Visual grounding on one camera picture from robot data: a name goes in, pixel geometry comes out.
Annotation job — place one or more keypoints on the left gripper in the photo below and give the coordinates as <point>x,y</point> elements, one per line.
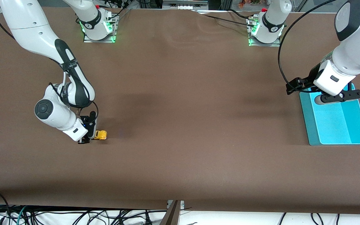
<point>306,81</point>

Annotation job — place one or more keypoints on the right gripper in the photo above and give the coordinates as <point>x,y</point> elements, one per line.
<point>90,122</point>

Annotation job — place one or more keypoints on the yellow beetle toy car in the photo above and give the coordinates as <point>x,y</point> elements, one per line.
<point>101,135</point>

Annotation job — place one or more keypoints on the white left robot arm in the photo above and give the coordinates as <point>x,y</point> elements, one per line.
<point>355,47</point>

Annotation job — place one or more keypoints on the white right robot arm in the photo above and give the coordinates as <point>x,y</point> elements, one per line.
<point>27,18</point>

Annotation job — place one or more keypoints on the teal plastic bin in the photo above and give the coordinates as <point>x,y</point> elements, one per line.
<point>336,125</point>

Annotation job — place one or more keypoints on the brown table cover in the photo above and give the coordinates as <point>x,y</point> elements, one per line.
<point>180,125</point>

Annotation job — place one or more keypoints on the orange decorative plant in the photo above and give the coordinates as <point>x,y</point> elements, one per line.
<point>248,3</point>

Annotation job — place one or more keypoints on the brown table leg beam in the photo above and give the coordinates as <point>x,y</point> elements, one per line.
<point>172,215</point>

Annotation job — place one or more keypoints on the grey box with ports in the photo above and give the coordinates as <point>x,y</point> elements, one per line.
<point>184,5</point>

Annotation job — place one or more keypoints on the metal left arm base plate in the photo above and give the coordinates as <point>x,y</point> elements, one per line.
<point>273,44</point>

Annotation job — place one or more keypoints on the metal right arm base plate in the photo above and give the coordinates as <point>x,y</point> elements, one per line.
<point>87,40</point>

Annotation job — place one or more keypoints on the metal table bracket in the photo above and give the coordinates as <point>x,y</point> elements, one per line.
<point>181,204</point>

